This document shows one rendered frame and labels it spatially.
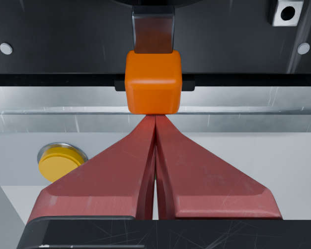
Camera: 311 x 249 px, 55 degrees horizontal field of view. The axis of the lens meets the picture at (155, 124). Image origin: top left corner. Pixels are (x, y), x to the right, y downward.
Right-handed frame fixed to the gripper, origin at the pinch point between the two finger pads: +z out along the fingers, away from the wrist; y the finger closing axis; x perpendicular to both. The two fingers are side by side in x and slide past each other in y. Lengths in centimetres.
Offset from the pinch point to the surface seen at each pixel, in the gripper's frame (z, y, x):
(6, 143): 10.8, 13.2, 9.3
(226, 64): 9.6, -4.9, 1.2
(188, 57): 9.6, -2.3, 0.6
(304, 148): 21.0, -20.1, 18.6
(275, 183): 21.1, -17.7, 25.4
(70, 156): 9.8, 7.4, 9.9
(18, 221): 109, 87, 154
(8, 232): 109, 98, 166
